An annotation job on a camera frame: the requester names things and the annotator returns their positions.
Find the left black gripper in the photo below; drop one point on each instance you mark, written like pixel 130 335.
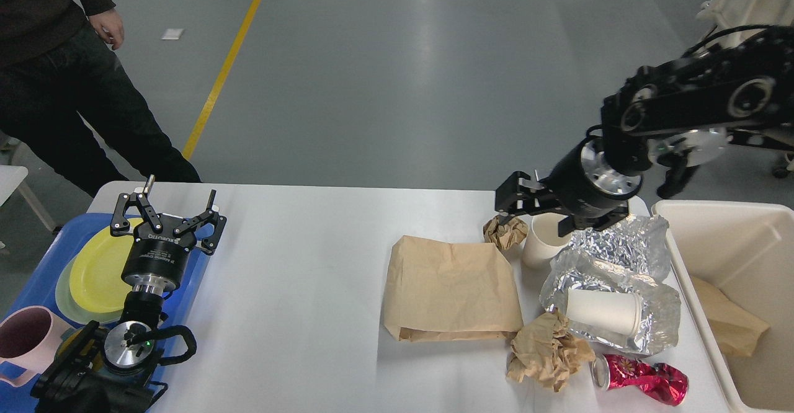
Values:
pixel 158 258

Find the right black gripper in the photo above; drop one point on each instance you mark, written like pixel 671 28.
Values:
pixel 594 194

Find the yellow plate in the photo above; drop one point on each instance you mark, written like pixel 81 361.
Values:
pixel 95 281

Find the white paper cup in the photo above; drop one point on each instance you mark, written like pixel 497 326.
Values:
pixel 616 312
pixel 543 241

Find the teal mug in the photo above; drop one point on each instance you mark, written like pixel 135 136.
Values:
pixel 90 354

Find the brown paper bag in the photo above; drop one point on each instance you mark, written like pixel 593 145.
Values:
pixel 438 291

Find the pink mug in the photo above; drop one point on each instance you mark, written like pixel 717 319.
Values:
pixel 30 339

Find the crushed red can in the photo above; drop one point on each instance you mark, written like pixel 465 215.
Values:
pixel 661 382

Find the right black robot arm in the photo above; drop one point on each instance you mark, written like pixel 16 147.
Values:
pixel 733 85

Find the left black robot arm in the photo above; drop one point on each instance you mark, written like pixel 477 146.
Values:
pixel 111 369

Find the small crumpled brown paper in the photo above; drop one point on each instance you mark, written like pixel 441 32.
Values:
pixel 505 231

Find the light green plate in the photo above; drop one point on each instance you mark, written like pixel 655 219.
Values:
pixel 70 309

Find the blue plastic tray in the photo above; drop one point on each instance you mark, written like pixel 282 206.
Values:
pixel 41 289

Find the large crumpled brown paper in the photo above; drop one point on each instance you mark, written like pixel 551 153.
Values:
pixel 546 351

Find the white side table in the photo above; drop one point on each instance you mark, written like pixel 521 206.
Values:
pixel 13 180

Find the beige plastic bin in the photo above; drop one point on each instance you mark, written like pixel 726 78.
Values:
pixel 745 250

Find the brown paper in bin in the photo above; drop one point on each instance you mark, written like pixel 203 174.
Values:
pixel 736 331

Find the person in dark clothes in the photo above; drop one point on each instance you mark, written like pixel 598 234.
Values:
pixel 63 87

